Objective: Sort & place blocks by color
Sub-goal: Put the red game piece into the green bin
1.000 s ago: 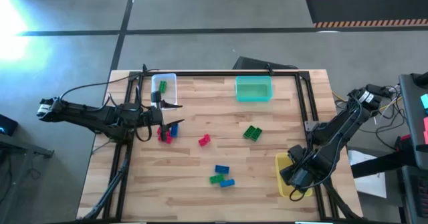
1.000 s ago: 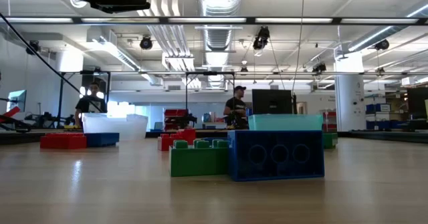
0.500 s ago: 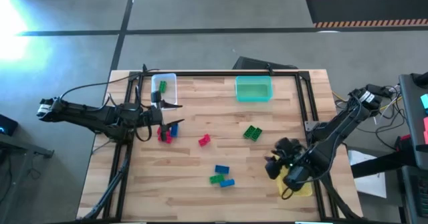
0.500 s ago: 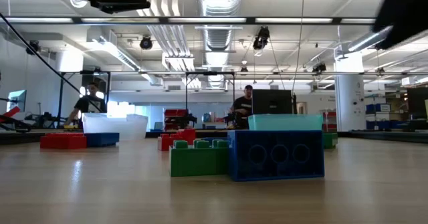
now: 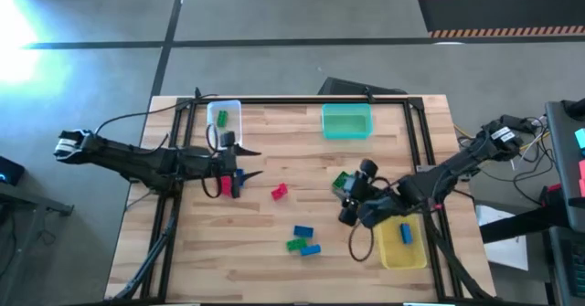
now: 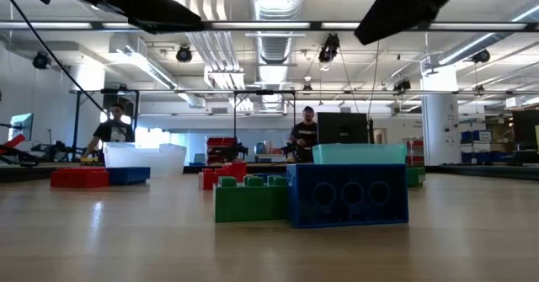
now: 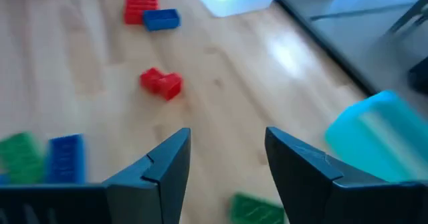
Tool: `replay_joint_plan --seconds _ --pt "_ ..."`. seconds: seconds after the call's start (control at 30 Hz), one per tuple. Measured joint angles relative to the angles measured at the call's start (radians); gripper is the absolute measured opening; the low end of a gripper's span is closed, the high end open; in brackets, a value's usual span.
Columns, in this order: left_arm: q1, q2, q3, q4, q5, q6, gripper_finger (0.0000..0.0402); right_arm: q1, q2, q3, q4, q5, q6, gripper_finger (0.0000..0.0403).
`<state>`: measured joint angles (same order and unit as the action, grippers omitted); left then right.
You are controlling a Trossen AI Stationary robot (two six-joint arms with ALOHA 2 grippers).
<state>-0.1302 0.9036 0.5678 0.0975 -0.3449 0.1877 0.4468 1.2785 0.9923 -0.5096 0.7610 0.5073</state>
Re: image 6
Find green building block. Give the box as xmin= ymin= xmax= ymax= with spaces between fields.
xmin=212 ymin=175 xmax=290 ymax=224
xmin=405 ymin=166 xmax=427 ymax=189

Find blue building block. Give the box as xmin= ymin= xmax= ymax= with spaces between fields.
xmin=286 ymin=162 xmax=410 ymax=229
xmin=105 ymin=166 xmax=152 ymax=187

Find large red building block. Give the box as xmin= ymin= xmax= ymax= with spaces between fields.
xmin=50 ymin=166 xmax=110 ymax=189

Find small red building block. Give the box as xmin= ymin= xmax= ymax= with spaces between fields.
xmin=221 ymin=161 xmax=248 ymax=183
xmin=198 ymin=168 xmax=227 ymax=191

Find white column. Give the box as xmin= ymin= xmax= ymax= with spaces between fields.
xmin=421 ymin=65 xmax=460 ymax=166

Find person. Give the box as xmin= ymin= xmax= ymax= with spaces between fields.
xmin=288 ymin=105 xmax=319 ymax=164
xmin=82 ymin=103 xmax=136 ymax=162

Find red shelf rack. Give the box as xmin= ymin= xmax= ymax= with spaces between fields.
xmin=406 ymin=138 xmax=424 ymax=165

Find blue storage bins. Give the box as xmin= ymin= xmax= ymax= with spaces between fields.
xmin=460 ymin=129 xmax=515 ymax=164

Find teal plastic bin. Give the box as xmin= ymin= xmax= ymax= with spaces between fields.
xmin=312 ymin=143 xmax=408 ymax=166

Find clear plastic bin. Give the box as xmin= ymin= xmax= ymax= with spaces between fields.
xmin=103 ymin=141 xmax=188 ymax=178

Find red storage bins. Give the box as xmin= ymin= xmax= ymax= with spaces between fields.
xmin=205 ymin=136 xmax=238 ymax=164

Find small computer monitor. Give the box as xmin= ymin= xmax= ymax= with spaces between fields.
xmin=8 ymin=112 xmax=35 ymax=142

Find large black monitor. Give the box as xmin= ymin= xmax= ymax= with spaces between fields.
xmin=512 ymin=109 xmax=539 ymax=166

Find red bar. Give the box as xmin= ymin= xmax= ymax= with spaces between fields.
xmin=0 ymin=133 xmax=27 ymax=155

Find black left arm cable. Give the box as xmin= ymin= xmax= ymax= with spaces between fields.
xmin=0 ymin=0 xmax=109 ymax=114

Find black background rig frame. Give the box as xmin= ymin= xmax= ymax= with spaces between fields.
xmin=71 ymin=88 xmax=140 ymax=162

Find silver ventilation duct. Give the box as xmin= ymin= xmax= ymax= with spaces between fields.
xmin=251 ymin=0 xmax=305 ymax=65

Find black aluminium table frame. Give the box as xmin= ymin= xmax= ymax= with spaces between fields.
xmin=0 ymin=162 xmax=539 ymax=183

